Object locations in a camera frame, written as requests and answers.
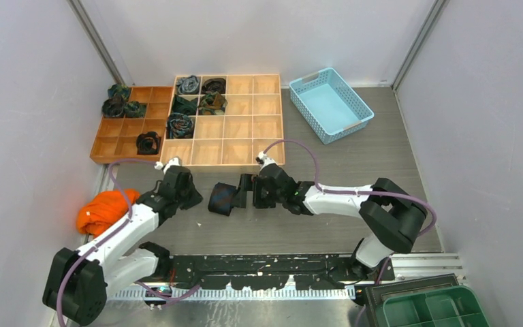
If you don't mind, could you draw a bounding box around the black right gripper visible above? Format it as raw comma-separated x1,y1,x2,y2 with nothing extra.
231,174,285,209

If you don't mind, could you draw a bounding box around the navy brown striped tie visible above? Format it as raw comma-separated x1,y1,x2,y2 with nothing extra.
208,183,237,216

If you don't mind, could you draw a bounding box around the light wooden compartment tray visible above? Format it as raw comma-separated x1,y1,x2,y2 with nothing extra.
160,74,284,172

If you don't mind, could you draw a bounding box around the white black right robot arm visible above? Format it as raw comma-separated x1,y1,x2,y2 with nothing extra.
247,164,429,280

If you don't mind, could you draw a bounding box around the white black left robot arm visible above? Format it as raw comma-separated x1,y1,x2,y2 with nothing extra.
42,157,203,326

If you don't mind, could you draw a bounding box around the black rolled tie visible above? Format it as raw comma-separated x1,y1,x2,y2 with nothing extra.
136,131,161,155

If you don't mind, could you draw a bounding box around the blue paisley rolled tie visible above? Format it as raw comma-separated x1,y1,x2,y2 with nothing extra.
166,112,195,139

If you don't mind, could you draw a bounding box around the dark orange wooden compartment tray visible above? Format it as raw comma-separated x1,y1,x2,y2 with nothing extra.
90,86,172,164

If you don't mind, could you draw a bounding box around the dark green rolled tie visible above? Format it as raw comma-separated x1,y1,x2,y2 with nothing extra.
171,95,198,116

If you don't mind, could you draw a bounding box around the orange cloth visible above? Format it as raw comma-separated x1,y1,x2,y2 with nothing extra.
76,190,128,238

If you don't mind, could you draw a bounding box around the green dotted rolled tie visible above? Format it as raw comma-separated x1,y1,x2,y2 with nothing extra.
123,101,147,119

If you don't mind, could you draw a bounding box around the green patterned rolled tie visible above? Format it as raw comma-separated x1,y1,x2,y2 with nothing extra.
198,92,227,115

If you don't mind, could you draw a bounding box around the dark striped rolled tie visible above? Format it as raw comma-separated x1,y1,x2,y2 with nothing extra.
101,95,127,119

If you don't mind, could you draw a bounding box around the grey blue rolled tie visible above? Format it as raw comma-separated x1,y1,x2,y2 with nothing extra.
176,75,201,95

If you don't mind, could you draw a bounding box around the dark brown rolled tie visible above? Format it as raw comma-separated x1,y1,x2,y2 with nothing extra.
202,78,227,94

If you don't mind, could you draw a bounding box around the teal patterned rolled tie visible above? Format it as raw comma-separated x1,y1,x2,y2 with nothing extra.
107,84,131,102

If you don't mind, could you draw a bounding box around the light blue plastic basket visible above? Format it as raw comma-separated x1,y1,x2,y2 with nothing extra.
289,67,375,144

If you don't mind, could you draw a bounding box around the green plastic bin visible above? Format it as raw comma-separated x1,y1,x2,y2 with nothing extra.
375,285,490,326

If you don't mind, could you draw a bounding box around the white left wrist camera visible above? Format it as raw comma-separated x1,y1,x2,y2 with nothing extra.
154,156,183,174

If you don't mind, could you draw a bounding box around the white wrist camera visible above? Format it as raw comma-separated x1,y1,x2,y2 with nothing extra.
154,156,183,174
255,151,276,169

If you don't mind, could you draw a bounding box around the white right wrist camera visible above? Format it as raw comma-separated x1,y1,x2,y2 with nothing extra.
255,151,276,169

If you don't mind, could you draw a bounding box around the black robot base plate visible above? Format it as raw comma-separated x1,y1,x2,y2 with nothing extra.
128,253,396,292

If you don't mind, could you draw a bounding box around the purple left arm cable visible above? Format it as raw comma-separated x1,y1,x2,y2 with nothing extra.
57,159,158,327

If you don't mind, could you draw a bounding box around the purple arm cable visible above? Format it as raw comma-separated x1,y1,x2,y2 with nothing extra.
57,159,158,327
262,138,439,285

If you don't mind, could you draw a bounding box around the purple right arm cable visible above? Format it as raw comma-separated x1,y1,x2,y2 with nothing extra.
262,138,439,285

